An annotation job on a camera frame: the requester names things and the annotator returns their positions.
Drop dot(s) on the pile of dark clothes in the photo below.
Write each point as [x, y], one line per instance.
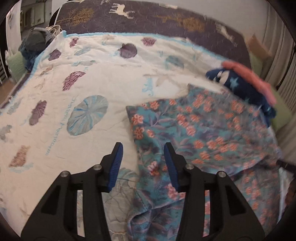
[34, 44]

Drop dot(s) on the tan pillow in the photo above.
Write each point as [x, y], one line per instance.
[257, 48]

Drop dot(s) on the green pillow left side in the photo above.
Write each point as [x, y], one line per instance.
[16, 65]

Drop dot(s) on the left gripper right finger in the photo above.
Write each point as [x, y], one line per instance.
[214, 208]

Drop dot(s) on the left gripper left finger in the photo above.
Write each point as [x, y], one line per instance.
[72, 208]

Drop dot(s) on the navy star garment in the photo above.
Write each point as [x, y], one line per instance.
[241, 88]

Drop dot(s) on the pink folded garment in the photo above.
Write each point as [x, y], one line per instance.
[249, 76]

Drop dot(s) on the dark purple deer mattress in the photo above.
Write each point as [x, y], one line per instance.
[78, 17]

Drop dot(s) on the white seashell quilt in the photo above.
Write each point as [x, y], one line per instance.
[72, 110]

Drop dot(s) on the green pillow right side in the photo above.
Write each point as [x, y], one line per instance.
[283, 113]

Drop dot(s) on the teal floral garment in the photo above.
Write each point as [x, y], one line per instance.
[213, 131]

